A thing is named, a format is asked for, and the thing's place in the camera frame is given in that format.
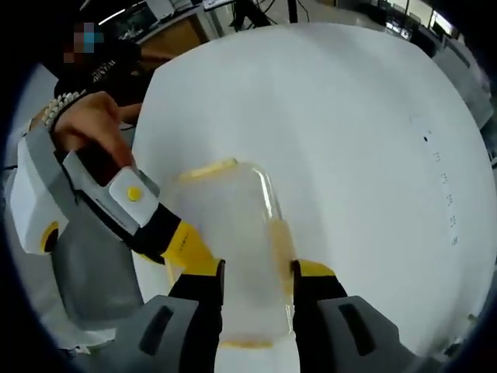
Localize grey chair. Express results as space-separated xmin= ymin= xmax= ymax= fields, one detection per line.
xmin=50 ymin=219 xmax=145 ymax=337

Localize computer monitor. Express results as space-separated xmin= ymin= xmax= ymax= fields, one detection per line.
xmin=386 ymin=9 xmax=463 ymax=42

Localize wooden desk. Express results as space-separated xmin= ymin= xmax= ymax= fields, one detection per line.
xmin=134 ymin=0 xmax=213 ymax=59

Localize white beaded bracelet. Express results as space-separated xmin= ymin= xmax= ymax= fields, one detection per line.
xmin=38 ymin=89 xmax=87 ymax=132

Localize person's left hand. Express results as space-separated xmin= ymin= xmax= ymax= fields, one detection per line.
xmin=51 ymin=91 xmax=136 ymax=172

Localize clear plastic buckle box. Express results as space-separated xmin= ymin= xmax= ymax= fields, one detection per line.
xmin=162 ymin=157 xmax=299 ymax=350

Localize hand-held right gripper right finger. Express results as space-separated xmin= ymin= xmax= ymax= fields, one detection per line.
xmin=290 ymin=259 xmax=426 ymax=373

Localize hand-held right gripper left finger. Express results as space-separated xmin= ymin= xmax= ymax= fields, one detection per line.
xmin=99 ymin=258 xmax=227 ymax=373

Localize black stand legs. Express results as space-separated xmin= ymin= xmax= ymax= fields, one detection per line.
xmin=228 ymin=0 xmax=300 ymax=29

